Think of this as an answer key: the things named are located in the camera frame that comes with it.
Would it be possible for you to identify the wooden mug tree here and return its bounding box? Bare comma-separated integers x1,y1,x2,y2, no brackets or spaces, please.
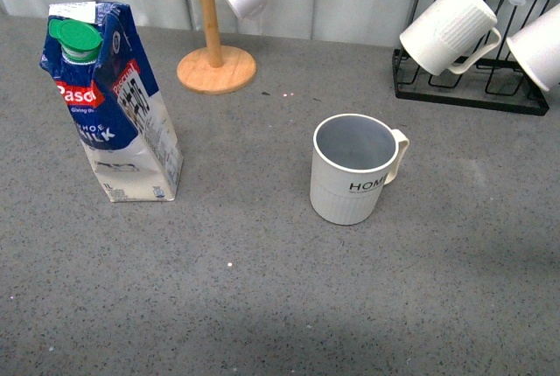
177,0,257,94

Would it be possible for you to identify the cream ribbed hanging mug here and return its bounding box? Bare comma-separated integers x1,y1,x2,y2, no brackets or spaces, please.
400,0,502,76

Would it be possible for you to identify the blue white milk carton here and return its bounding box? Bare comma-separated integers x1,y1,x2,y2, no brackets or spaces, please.
40,2,183,202

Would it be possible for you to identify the black wire mug rack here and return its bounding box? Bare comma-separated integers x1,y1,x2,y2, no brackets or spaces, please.
392,0,559,115

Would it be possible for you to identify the cream hanging mug right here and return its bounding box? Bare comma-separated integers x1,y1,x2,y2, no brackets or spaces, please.
506,4,560,92

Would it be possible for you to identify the cream HOME mug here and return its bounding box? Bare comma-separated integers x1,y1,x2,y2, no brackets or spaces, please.
310,114,410,226

